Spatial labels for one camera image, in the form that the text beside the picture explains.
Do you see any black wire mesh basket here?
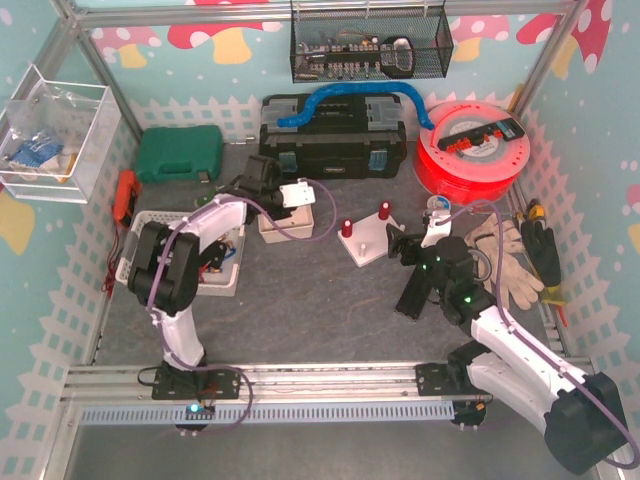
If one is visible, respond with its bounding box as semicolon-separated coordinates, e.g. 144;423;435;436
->
290;1;454;83

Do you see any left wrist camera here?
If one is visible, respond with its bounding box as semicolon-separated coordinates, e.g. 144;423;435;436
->
279;179;316;209

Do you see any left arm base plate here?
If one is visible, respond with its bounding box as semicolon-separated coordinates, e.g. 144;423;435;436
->
151;363;241;402

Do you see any solder wire spool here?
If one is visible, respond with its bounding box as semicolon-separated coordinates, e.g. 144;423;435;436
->
425;195;451;215

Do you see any white parts tray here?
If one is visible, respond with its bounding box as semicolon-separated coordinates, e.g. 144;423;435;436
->
258;205;314;244

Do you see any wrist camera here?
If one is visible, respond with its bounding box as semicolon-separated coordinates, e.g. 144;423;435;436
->
420;209;451;248
279;179;316;209

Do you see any white peg base plate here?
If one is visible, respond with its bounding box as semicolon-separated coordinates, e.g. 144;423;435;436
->
337;213;405;267

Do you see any large red spring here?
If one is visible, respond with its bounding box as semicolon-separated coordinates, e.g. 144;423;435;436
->
341;219;353;238
378;201;391;221

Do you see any black rail plate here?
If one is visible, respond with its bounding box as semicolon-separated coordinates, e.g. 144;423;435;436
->
395;263;440;321

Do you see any orange multimeter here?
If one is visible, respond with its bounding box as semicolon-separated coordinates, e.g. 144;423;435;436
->
112;170;141;229

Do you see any white work glove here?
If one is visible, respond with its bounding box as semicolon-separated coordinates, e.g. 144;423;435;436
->
464;214;544;310

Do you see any green small tool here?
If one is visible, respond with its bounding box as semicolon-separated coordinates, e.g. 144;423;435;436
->
194;186;226;209

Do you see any green tool case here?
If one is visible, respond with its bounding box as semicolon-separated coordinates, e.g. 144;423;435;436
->
134;125;224;184

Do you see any blue white glove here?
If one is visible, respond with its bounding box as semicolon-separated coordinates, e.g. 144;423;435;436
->
9;131;64;168

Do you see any black work glove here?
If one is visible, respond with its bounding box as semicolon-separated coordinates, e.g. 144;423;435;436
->
521;220;564;305

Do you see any grey slotted cable duct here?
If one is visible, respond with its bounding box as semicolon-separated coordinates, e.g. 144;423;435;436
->
80;400;455;426

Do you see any black toolbox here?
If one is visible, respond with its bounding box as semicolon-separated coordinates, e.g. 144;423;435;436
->
259;94;407;180

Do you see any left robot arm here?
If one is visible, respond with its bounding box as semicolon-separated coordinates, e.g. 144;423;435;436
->
127;155;291;371

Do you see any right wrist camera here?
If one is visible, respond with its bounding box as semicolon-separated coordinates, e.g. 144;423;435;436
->
420;209;451;248

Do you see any red filament spool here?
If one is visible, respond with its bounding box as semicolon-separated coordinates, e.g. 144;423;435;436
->
413;100;531;205

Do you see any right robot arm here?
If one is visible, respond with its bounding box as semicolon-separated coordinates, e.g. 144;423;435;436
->
386;225;639;475

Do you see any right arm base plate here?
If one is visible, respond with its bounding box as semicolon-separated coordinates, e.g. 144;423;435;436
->
415;362;495;398

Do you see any blue corrugated hose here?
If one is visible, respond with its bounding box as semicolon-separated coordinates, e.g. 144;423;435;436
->
277;81;435;131

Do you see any white plastic basket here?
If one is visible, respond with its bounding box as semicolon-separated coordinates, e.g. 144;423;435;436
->
116;210;246;297

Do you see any clear acrylic wall box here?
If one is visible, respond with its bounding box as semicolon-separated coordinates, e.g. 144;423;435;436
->
1;65;121;204

